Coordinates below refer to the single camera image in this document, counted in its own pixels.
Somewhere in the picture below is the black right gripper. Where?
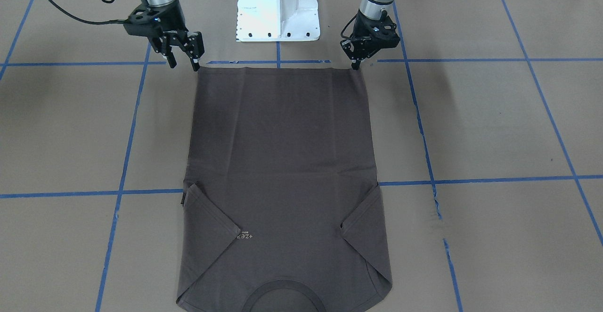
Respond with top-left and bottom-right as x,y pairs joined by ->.
123,0 -> 205,72

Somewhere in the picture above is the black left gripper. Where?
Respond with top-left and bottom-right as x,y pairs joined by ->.
340,10 -> 401,71

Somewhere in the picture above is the dark brown t-shirt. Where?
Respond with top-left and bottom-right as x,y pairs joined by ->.
175,67 -> 393,312

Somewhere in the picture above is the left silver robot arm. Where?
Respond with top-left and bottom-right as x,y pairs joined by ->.
340,0 -> 401,71

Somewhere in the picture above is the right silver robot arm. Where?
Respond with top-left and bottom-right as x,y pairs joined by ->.
94,0 -> 204,72

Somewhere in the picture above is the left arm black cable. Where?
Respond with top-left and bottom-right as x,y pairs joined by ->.
340,13 -> 361,39

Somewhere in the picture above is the white pedestal column base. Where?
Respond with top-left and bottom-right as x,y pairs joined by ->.
236,0 -> 321,43

